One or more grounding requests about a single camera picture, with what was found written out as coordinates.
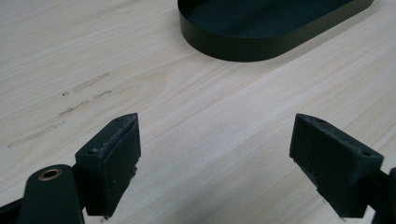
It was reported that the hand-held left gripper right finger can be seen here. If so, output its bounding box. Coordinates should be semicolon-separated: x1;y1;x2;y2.
289;113;385;218

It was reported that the black oval tray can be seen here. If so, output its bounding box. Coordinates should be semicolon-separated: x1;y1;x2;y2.
177;0;375;63

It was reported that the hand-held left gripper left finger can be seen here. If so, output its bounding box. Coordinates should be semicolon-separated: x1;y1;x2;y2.
74;112;142;220

